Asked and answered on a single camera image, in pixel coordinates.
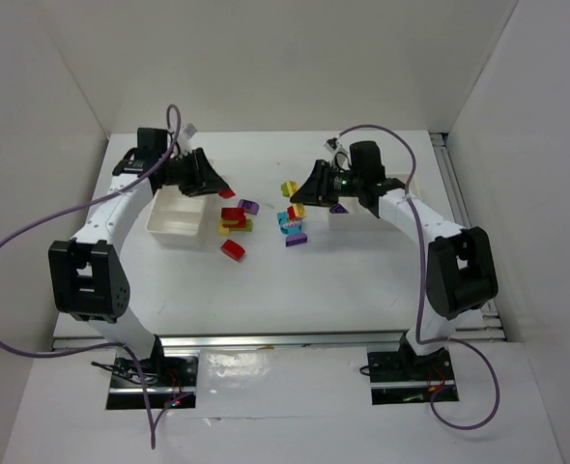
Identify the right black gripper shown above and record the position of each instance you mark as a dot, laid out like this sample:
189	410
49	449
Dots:
325	182

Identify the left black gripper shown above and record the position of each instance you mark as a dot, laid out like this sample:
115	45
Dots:
189	170

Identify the red green yellow lego stack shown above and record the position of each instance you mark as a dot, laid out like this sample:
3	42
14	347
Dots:
294	210

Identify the red small lego brick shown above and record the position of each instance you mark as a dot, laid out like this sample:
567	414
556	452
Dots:
226	193

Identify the red curved lego brick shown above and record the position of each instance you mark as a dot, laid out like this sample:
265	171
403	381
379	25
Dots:
233	250

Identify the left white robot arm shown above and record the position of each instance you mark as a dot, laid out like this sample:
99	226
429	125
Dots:
88	280

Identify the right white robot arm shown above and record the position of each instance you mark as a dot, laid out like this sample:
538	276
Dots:
457	268

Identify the teal character lego figure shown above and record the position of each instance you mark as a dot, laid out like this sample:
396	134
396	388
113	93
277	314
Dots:
289	226

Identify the left white divided tray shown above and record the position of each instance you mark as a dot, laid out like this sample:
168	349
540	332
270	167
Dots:
176	220

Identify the white divided tray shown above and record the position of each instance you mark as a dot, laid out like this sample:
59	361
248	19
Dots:
364	210
176	220

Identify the purple curved lego base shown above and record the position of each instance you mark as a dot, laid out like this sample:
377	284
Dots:
296	239

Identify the red yellow green lego pile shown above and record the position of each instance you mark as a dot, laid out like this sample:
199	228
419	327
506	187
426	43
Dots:
233	219

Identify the right white divided tray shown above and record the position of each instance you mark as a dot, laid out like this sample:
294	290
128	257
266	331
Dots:
364	210

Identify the purple printed lego brick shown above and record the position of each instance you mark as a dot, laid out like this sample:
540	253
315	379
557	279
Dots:
249	206

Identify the aluminium rail front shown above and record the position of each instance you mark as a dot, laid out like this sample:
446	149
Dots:
279	340

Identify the aluminium rail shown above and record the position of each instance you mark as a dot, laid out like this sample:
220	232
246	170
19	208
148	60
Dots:
279	340
492	324

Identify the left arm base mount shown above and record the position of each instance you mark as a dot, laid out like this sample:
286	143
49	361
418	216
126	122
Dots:
172	384

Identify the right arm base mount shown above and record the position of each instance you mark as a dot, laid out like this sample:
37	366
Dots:
400	376

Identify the aluminium rail right side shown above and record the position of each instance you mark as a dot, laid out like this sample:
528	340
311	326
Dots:
492	324

